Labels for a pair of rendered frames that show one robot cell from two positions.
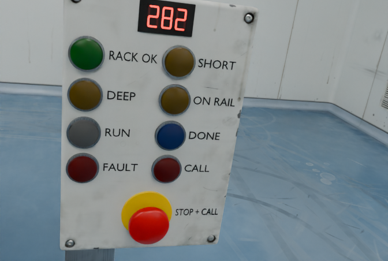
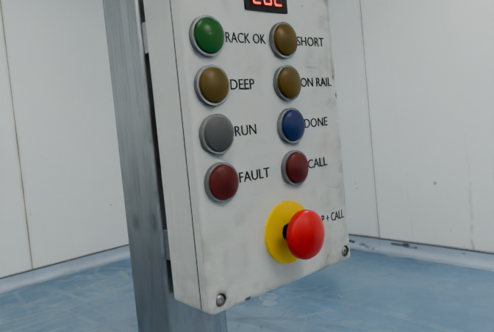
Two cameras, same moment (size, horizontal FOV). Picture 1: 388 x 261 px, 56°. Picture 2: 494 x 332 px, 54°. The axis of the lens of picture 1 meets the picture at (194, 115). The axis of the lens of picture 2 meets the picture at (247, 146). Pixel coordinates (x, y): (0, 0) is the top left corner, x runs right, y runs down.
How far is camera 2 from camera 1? 0.27 m
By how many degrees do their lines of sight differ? 30
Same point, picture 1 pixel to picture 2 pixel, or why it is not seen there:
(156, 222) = (316, 222)
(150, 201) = (290, 213)
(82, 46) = (206, 24)
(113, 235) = (262, 272)
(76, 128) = (214, 125)
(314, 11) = not seen: hidden behind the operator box
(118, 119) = (244, 114)
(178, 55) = (285, 30)
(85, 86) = (215, 71)
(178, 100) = (293, 79)
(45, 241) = not seen: outside the picture
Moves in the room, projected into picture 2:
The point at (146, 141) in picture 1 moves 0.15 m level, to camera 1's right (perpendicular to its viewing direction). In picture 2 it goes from (272, 137) to (408, 121)
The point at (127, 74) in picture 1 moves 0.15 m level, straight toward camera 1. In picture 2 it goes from (244, 58) to (412, 13)
